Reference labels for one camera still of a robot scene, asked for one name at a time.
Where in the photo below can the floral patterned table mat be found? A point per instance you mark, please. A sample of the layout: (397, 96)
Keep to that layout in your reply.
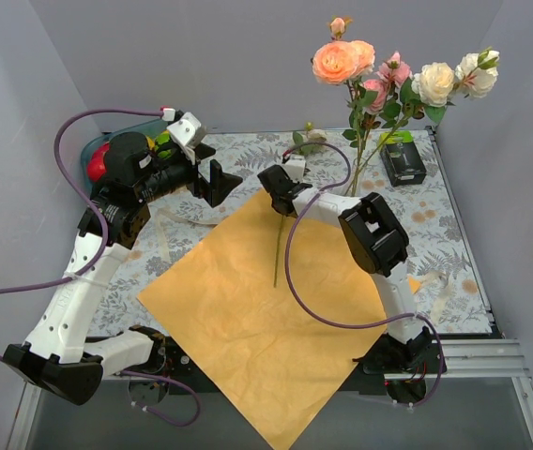
(438, 255)

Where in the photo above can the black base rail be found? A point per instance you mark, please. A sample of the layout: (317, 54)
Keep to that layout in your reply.
(157, 355)

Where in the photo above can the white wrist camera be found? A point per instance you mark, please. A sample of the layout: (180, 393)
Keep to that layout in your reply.
(294, 166)
(185, 130)

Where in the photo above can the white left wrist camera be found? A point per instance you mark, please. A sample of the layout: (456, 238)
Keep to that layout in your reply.
(185, 130)

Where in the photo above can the red apple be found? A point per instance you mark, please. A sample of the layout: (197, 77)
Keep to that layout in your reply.
(96, 168)

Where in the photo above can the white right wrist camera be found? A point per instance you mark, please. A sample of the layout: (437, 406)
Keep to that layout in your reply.
(294, 166)

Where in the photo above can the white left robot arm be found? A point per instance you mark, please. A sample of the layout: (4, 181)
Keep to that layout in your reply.
(57, 355)

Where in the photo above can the green leafy stem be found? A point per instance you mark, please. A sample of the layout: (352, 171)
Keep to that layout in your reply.
(312, 140)

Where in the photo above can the white rose stem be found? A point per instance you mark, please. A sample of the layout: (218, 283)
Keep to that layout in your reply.
(430, 91)

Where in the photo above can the teal plastic fruit bowl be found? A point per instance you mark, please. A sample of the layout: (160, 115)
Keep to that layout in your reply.
(151, 129)

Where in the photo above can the orange wrapping paper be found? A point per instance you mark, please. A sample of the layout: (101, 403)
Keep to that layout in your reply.
(278, 354)

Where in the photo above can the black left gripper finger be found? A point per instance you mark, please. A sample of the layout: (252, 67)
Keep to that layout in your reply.
(219, 184)
(201, 152)

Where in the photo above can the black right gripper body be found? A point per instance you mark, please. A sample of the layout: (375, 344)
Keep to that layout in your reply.
(283, 190)

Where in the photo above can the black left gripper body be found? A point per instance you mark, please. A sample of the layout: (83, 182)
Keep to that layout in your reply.
(202, 184)

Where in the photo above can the clear glass vase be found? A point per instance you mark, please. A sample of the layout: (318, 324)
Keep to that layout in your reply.
(353, 186)

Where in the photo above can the black green product box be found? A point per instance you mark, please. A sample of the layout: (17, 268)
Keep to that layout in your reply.
(401, 159)

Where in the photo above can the green lime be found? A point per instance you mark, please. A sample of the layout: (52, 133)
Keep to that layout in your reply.
(165, 147)

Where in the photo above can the cream printed ribbon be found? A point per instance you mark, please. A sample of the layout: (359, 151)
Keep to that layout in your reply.
(165, 219)

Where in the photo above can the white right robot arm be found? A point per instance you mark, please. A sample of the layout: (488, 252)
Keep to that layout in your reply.
(378, 244)

